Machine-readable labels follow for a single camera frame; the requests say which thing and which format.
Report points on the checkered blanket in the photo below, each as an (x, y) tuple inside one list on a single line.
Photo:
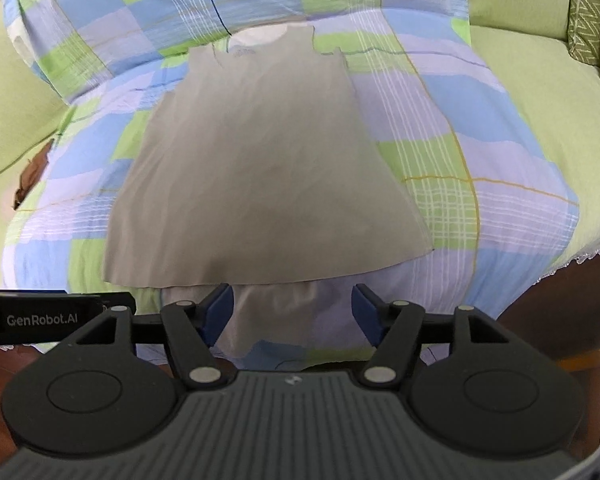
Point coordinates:
[(430, 110)]

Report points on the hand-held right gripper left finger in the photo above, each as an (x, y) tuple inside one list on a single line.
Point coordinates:
[(217, 312)]

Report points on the beige sleeveless top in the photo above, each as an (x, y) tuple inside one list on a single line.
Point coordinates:
[(260, 160)]

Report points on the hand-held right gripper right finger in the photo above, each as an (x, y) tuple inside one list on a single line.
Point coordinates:
[(367, 312)]

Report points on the green covered sofa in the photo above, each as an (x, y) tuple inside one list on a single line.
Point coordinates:
[(530, 85)]

